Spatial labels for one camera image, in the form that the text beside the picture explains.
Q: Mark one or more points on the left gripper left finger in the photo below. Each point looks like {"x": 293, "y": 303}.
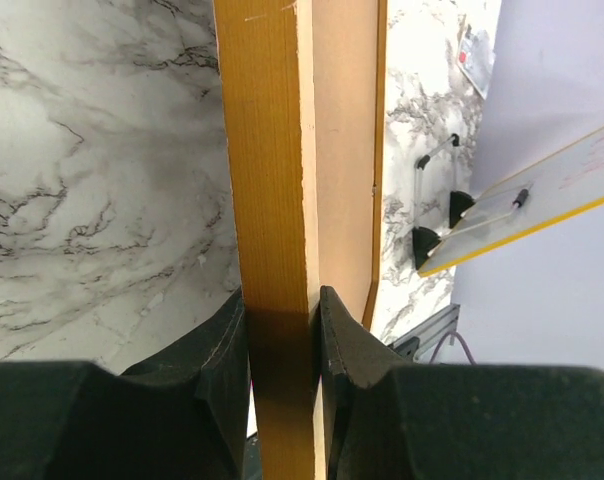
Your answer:
{"x": 180, "y": 414}

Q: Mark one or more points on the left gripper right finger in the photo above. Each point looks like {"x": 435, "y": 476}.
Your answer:
{"x": 386, "y": 417}

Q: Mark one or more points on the wooden picture frame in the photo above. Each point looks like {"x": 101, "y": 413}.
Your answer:
{"x": 265, "y": 56}

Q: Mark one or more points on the yellow rimmed whiteboard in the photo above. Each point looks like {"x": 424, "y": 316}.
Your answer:
{"x": 562, "y": 185}

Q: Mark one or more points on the small paper label card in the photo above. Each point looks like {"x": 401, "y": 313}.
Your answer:
{"x": 476, "y": 59}

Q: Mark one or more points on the aluminium rail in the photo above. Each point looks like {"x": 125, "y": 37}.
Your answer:
{"x": 418, "y": 344}

